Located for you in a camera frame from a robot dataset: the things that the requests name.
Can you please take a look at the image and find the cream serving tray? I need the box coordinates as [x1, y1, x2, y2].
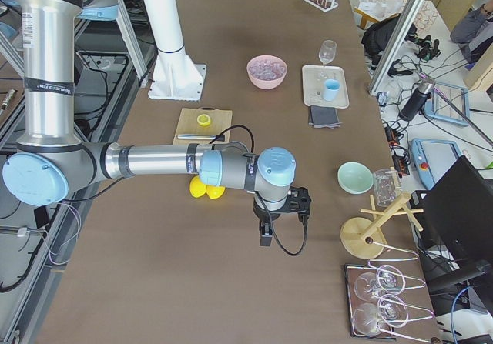
[302, 65, 350, 109]

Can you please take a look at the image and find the yellow lemon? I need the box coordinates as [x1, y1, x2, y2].
[189, 175, 207, 198]
[206, 185, 226, 199]

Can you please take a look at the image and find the wooden cup stand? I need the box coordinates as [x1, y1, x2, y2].
[340, 191, 423, 260]

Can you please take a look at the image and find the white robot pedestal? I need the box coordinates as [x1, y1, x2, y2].
[144, 0, 206, 102]

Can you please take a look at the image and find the grey folded cloth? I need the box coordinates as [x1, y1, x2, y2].
[308, 105, 341, 129]

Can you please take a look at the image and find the green ceramic bowl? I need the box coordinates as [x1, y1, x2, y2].
[337, 162, 374, 195]

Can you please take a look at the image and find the blue plastic cup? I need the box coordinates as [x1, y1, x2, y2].
[322, 78, 340, 102]

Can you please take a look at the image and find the bamboo cutting board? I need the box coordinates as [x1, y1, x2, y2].
[173, 108, 233, 145]

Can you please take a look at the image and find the glass mug on stand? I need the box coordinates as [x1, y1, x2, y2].
[373, 168, 401, 207]

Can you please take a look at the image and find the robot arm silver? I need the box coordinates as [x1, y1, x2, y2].
[2, 0, 310, 246]

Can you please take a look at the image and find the black monitor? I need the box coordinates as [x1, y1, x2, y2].
[422, 156, 492, 311]

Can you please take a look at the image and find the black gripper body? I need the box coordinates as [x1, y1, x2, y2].
[253, 186, 310, 221]

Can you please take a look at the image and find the black tray with glasses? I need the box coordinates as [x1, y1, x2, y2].
[344, 265, 440, 343]

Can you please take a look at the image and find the black backpack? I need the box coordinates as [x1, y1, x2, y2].
[361, 15, 400, 67]

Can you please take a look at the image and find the half lemon slice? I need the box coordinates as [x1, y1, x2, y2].
[196, 114, 212, 127]

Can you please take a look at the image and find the steel muddler rod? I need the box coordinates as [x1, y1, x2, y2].
[176, 134, 226, 142]

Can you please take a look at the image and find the pink bowl of ice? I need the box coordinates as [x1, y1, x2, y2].
[246, 55, 287, 90]

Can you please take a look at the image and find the clear wine glass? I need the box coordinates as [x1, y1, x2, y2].
[318, 40, 337, 80]

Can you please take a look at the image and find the teach pendant blue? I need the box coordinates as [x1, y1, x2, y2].
[411, 139, 461, 189]

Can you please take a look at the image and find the black water bottle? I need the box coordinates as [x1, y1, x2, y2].
[398, 82, 434, 122]

